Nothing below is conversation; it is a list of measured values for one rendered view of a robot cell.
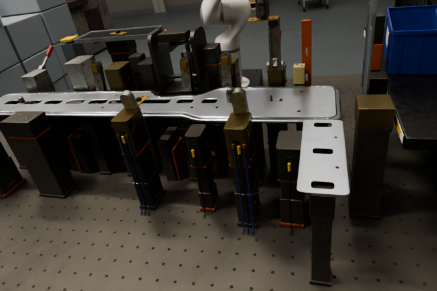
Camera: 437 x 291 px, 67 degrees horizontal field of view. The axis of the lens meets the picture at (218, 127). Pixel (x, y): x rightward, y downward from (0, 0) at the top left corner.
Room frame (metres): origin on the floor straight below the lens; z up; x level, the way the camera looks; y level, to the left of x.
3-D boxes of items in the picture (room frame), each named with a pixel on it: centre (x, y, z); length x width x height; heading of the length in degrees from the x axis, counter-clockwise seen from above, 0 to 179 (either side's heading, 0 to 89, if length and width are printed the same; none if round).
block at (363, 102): (0.70, -0.39, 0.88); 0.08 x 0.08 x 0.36; 70
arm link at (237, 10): (1.56, -0.14, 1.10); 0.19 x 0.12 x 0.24; 94
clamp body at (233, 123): (0.73, -0.05, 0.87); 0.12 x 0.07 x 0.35; 160
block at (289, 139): (0.70, -0.18, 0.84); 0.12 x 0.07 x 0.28; 160
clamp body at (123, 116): (0.87, 0.27, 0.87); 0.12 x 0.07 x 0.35; 160
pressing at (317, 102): (1.07, 0.28, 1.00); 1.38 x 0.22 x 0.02; 70
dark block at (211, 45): (1.20, -0.02, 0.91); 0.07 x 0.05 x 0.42; 160
